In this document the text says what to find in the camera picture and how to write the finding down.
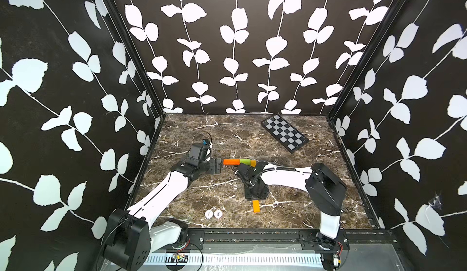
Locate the white perforated rail strip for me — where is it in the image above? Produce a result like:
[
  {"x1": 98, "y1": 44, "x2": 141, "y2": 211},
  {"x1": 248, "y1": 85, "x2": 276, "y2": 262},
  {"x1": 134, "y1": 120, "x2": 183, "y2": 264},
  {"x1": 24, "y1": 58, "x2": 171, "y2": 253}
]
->
[{"x1": 144, "y1": 253, "x2": 323, "y2": 268}]

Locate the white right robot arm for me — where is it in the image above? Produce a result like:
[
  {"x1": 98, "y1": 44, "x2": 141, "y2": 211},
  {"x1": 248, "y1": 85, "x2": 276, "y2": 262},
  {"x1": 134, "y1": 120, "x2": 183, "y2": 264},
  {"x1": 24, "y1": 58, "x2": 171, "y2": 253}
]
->
[{"x1": 235, "y1": 162, "x2": 347, "y2": 239}]

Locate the orange building block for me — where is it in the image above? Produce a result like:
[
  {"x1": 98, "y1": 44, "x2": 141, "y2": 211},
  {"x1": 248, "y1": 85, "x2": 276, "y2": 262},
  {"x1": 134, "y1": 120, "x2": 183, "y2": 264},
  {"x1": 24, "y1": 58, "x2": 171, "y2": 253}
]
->
[
  {"x1": 223, "y1": 159, "x2": 241, "y2": 165},
  {"x1": 252, "y1": 200, "x2": 260, "y2": 213}
]

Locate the round white sticker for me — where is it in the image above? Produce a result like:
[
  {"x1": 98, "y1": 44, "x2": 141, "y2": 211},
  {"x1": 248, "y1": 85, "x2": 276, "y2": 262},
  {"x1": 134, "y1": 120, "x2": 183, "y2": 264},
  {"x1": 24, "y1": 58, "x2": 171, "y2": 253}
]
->
[{"x1": 205, "y1": 210, "x2": 214, "y2": 219}]

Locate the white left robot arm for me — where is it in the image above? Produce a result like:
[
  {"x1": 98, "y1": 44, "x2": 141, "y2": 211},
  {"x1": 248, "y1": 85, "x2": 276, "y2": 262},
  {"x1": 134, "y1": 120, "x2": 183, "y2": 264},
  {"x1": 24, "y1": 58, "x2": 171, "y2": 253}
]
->
[{"x1": 96, "y1": 158, "x2": 223, "y2": 271}]

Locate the black white checkerboard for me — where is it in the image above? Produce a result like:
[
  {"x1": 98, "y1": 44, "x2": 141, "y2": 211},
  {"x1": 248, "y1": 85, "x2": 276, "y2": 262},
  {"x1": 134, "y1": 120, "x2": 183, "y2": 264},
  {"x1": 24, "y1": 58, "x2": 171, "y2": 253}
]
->
[{"x1": 260, "y1": 114, "x2": 309, "y2": 153}]

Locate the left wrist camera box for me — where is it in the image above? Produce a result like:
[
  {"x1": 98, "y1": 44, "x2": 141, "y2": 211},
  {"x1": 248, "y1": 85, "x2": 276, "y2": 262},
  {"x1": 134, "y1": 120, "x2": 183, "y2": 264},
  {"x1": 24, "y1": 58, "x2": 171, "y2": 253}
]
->
[{"x1": 188, "y1": 139, "x2": 212, "y2": 162}]

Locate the green building block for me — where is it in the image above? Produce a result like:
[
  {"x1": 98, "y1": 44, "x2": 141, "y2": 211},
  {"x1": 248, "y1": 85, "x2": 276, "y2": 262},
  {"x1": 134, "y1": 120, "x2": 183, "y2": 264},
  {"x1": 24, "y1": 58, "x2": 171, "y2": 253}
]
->
[{"x1": 239, "y1": 159, "x2": 255, "y2": 165}]

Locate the hexagonal white sticker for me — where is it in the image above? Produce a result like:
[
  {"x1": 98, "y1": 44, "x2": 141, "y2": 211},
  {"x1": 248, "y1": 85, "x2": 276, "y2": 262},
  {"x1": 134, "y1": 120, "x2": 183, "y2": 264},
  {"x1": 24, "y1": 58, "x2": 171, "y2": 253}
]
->
[{"x1": 214, "y1": 209, "x2": 223, "y2": 219}]

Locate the black front frame rail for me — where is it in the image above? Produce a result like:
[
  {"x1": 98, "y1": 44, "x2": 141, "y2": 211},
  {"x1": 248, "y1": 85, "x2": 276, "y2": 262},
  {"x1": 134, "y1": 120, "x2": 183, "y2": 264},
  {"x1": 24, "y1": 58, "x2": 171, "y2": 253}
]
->
[{"x1": 158, "y1": 228, "x2": 397, "y2": 253}]

